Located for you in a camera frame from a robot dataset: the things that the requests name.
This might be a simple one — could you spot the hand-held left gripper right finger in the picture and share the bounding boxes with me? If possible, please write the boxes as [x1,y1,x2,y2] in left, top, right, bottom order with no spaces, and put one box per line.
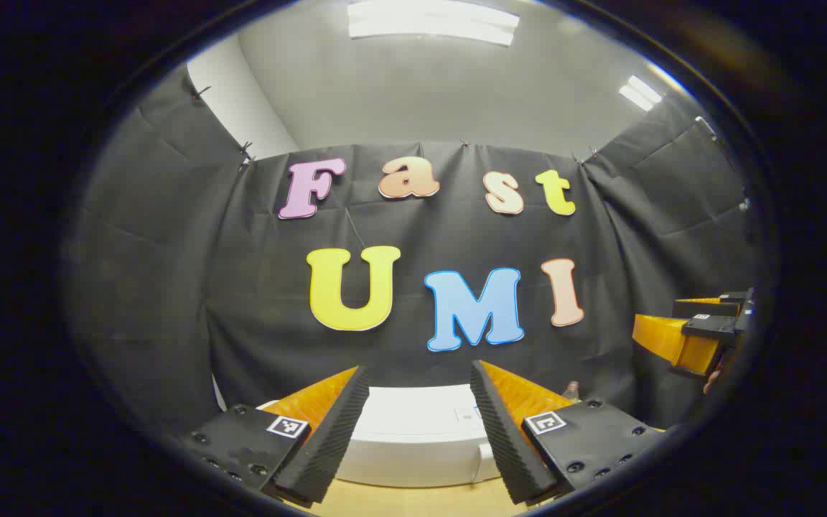
[469,359,665,506]

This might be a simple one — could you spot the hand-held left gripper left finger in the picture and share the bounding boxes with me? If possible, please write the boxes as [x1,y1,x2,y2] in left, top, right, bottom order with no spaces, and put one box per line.
[182,365,371,507]

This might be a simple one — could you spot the white microwave oven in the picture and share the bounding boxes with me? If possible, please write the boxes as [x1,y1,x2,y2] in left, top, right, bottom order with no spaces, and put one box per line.
[259,384,504,489]

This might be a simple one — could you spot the black backdrop cloth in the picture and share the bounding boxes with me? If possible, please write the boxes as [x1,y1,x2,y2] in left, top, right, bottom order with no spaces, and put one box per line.
[62,65,762,460]

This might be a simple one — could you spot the small ceiling light panel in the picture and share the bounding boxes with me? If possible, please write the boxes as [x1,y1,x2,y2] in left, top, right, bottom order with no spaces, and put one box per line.
[618,75,663,113]

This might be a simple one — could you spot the long ceiling light panel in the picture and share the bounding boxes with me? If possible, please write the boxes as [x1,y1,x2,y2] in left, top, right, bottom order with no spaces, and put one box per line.
[347,0,520,47]

